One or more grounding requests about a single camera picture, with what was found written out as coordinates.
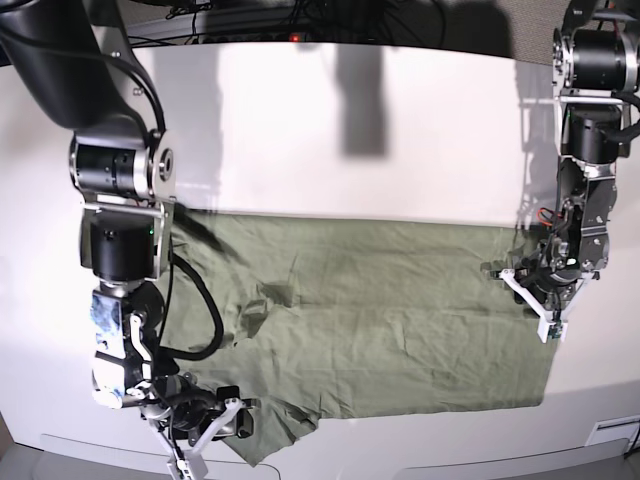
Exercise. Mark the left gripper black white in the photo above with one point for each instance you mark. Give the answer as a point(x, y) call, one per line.
point(548, 285)

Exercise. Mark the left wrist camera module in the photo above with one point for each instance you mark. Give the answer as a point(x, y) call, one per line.
point(549, 330)

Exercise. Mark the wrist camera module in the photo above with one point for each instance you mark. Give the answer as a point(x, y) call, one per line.
point(549, 330)
point(186, 466)

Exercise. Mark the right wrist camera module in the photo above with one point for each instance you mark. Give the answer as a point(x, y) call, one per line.
point(186, 466)

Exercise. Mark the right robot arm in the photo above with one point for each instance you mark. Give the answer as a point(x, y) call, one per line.
point(76, 61)

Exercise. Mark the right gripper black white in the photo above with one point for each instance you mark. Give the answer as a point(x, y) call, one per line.
point(177, 407)

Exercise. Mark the black power strip red light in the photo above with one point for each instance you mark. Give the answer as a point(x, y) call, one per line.
point(264, 37)

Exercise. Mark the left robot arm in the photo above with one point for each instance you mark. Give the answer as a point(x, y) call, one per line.
point(595, 86)

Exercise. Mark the green T-shirt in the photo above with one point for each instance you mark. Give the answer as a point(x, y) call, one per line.
point(345, 319)

